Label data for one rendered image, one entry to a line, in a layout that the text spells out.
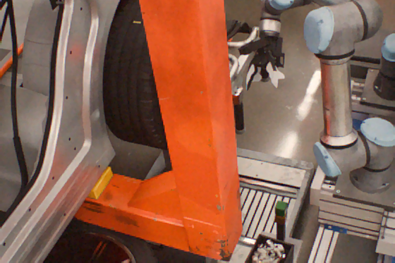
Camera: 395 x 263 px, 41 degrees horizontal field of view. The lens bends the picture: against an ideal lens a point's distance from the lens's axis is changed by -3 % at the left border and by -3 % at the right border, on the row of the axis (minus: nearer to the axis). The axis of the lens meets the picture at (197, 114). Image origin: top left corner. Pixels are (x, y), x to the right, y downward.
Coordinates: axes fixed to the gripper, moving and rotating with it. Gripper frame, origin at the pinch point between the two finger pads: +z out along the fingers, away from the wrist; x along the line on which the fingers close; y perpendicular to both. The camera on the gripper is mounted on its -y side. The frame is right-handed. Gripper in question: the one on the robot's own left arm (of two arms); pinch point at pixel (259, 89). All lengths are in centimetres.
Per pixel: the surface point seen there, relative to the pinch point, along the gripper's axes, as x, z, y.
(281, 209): 0.9, 40.7, 17.1
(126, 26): 42, -21, -32
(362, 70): 75, -43, 150
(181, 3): -35, -8, -57
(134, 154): 141, 25, 31
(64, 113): 30, 16, -57
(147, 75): 32.3, -2.5, -26.5
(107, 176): 50, 36, -29
